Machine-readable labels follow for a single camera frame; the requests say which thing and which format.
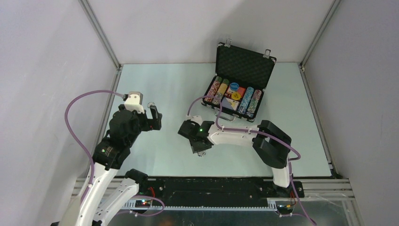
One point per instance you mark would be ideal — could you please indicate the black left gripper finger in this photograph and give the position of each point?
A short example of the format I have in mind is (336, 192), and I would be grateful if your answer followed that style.
(154, 112)
(155, 123)

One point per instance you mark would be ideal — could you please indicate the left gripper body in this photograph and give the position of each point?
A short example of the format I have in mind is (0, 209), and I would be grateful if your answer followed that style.
(139, 117)

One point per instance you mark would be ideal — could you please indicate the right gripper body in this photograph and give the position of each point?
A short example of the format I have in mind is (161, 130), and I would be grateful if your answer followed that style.
(193, 141)

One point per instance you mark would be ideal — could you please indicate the black poker set case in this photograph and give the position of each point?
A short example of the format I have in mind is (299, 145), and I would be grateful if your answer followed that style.
(244, 67)

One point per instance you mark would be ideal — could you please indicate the blue playing card deck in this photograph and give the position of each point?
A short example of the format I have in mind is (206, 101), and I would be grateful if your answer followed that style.
(230, 104)

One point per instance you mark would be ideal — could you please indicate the yellow big blind button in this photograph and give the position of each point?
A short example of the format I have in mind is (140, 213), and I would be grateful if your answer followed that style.
(236, 96)

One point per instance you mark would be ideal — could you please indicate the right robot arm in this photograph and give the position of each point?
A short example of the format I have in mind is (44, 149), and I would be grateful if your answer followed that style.
(243, 151)

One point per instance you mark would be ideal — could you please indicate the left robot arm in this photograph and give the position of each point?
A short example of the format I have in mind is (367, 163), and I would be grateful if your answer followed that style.
(87, 209)

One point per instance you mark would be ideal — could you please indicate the white poker chip front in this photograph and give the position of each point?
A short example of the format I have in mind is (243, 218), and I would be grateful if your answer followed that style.
(201, 154)

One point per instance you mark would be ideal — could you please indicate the light blue chip stack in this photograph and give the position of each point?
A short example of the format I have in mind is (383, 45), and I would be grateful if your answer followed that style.
(245, 100)

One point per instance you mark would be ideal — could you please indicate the red poker chip stack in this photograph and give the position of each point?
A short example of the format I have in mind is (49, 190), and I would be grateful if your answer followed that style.
(213, 89)

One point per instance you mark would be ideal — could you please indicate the grey poker chip stack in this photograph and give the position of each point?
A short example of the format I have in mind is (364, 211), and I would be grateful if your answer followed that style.
(221, 91)

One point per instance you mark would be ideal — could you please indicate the blue dealer button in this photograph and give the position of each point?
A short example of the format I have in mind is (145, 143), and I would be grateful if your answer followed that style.
(234, 86)

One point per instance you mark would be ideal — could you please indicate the red card deck in case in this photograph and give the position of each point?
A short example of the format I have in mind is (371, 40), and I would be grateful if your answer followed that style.
(229, 92)

